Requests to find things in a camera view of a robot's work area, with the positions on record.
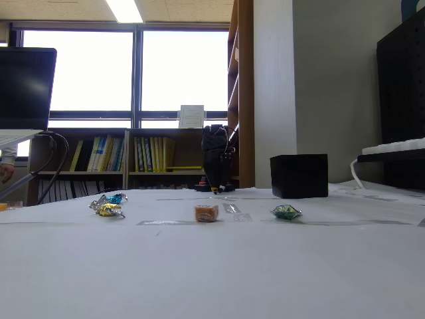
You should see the black robot arm with base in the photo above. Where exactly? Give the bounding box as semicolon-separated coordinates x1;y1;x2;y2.
194;124;239;193

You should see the forearm in white sleeve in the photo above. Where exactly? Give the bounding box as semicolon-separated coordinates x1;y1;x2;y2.
0;142;18;166

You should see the black open box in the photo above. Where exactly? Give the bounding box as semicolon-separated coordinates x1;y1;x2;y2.
269;153;329;199

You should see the person's hand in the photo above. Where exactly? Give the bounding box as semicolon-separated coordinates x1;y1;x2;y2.
0;163;16;184

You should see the orange wrapped caramel cube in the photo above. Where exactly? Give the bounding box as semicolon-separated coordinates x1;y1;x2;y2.
194;204;220;223

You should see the white paper sign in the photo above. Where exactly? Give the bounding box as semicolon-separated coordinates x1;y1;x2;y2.
178;104;205;129

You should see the green wrapped candy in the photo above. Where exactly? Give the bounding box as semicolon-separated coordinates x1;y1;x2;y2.
270;204;303;221

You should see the tall brown bookshelf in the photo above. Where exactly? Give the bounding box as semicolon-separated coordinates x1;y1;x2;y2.
227;0;256;189

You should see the white paper table cover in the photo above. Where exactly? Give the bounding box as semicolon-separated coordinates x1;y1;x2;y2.
0;181;425;319

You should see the green white book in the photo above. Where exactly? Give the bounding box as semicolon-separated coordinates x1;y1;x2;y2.
134;136;144;173

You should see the yellow blue book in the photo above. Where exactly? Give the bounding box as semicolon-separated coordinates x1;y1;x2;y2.
111;138;126;173
98;135;116;173

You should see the blue foil wrapped candy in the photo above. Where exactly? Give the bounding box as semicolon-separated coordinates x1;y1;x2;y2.
98;192;129;205

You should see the gold foil wrapped candy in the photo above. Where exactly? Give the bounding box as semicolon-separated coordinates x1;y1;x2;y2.
88;199;126;219

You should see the white blue book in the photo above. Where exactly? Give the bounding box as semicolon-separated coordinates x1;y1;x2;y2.
86;136;101;173

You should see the low wooden bookshelf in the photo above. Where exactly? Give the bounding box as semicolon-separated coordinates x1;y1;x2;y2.
26;128;230;205

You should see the leaning yellow book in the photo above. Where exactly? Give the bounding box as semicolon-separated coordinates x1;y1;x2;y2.
69;140;84;173

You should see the row of white binders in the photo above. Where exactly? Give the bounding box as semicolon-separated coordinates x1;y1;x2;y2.
36;179;107;202

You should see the black shelf under power strip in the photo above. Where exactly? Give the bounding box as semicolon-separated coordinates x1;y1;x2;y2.
357;151;425;164

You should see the white power strip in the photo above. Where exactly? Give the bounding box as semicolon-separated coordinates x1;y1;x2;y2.
361;138;425;156

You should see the ceiling light panel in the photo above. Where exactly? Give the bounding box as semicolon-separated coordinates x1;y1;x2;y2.
105;0;145;24

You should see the black pegboard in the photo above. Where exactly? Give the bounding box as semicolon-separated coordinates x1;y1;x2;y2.
377;6;425;191

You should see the laptop with dark screen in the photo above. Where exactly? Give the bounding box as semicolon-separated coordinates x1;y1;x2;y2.
0;46;58;150

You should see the small clear container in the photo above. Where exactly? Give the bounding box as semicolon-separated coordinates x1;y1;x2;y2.
0;200;23;212

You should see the blue object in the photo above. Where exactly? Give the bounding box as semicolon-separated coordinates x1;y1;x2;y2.
400;0;421;23

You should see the dark window frame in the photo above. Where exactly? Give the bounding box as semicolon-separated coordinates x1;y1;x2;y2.
9;21;230;157

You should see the white power strip cable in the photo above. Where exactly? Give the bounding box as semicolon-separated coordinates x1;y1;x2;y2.
350;158;365;189

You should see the black laptop cable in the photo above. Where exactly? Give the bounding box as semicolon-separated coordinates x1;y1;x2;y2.
35;132;70;206

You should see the thick grey black cable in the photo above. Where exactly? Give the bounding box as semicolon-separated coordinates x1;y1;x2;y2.
0;132;56;200

